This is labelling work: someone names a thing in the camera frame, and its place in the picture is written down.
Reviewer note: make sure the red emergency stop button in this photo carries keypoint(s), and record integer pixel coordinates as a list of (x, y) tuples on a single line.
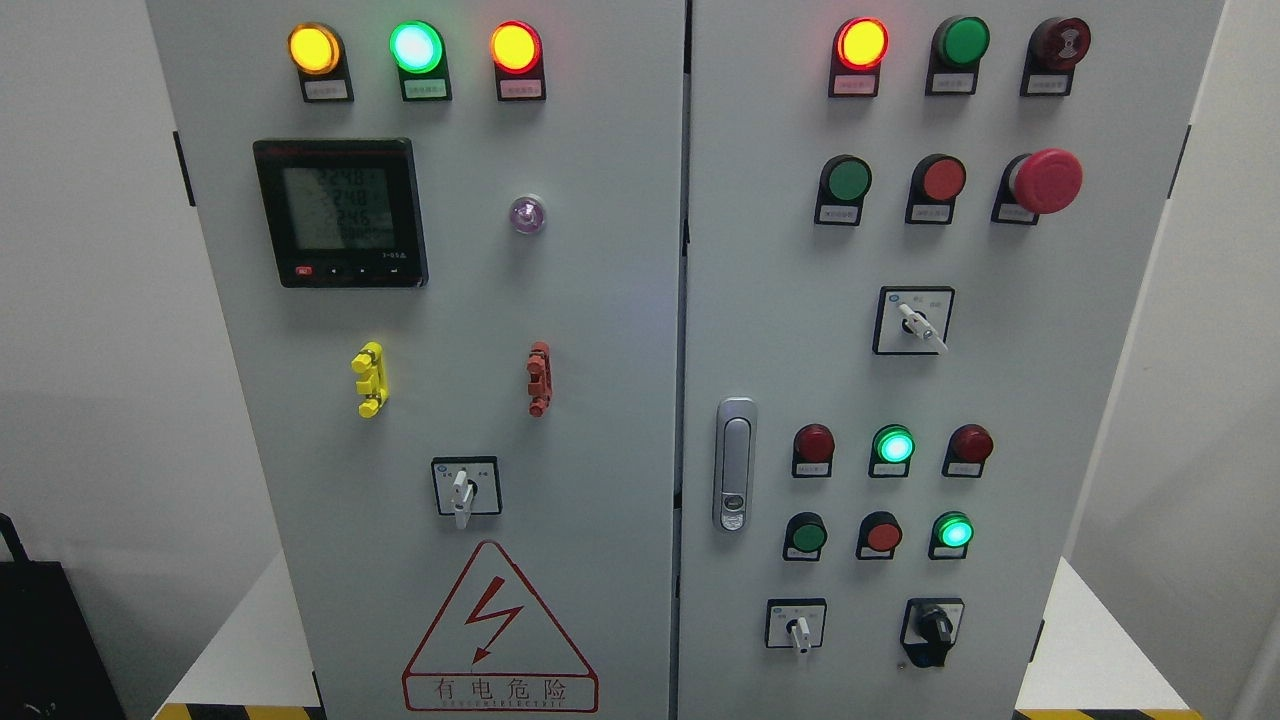
[(1036, 184)]

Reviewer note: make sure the grey cabinet door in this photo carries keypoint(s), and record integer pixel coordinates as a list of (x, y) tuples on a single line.
[(784, 311), (589, 487)]

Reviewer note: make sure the white rotary switch upper right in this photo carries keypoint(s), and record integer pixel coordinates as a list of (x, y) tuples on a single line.
[(913, 320)]

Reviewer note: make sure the red lit indicator right door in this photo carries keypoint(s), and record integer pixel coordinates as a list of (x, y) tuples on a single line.
[(858, 50)]

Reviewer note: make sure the dark red indicator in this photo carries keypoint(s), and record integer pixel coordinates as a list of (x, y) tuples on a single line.
[(814, 452), (968, 450)]

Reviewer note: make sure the red electric hazard warning sticker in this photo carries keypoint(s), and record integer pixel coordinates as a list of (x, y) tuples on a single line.
[(494, 646)]

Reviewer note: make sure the silver door handle lock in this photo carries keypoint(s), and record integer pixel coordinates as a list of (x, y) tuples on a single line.
[(736, 421)]

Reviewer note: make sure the green unlit indicator top right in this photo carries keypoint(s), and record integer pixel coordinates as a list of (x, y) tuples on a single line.
[(957, 47)]

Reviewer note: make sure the dark red buzzer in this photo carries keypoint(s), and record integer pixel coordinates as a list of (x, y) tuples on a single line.
[(1056, 47)]

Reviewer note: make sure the white rotary switch door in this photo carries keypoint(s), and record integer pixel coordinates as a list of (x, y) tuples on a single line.
[(467, 488)]

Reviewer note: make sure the right grey cabinet door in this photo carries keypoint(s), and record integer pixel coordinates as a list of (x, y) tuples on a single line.
[(784, 311)]

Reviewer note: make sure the red-rimmed yellow indicator light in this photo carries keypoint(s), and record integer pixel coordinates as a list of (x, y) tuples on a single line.
[(517, 55)]

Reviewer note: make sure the left grey cabinet door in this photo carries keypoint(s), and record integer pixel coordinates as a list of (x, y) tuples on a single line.
[(589, 487)]

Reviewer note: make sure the red push button lower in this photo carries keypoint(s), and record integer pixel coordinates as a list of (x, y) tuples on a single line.
[(879, 536)]

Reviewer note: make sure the dark red indicator right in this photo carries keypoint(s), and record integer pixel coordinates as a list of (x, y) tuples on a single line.
[(968, 450)]

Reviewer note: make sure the black rotary selector switch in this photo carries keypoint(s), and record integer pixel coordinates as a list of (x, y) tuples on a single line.
[(929, 629)]

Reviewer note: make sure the yellow indicator light top left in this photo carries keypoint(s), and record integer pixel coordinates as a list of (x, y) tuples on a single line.
[(319, 56)]

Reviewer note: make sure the white rotary switch lower right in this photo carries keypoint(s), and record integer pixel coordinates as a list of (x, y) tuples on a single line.
[(795, 624)]

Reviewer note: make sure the black bag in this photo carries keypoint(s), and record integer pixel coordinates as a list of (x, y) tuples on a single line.
[(50, 667)]

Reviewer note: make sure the green lit indicator light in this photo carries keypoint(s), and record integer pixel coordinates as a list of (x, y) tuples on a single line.
[(421, 62)]

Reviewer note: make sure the green lit push button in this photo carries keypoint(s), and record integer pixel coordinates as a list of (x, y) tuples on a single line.
[(951, 535)]

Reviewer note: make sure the black digital power meter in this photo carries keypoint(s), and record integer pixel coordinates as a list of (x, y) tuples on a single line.
[(343, 212)]

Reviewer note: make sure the green push button upper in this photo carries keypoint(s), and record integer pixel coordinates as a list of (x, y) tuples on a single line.
[(843, 184)]

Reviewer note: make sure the dark red indicator left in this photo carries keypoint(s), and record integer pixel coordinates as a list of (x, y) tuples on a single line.
[(814, 452)]

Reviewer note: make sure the red push button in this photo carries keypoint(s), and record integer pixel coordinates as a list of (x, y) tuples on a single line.
[(936, 182), (879, 536)]

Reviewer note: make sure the red push button upper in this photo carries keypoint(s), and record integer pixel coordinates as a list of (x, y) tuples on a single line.
[(936, 182)]

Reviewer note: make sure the green push button lower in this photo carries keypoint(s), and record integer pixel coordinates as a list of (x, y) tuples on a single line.
[(804, 538)]

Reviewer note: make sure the white rotary switch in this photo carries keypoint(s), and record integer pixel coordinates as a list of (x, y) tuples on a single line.
[(795, 624), (913, 320)]

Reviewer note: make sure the green lit indicator middle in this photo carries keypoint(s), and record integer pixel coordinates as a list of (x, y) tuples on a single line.
[(890, 452)]

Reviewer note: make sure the small clear bulb light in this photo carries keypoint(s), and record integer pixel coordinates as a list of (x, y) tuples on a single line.
[(527, 214)]

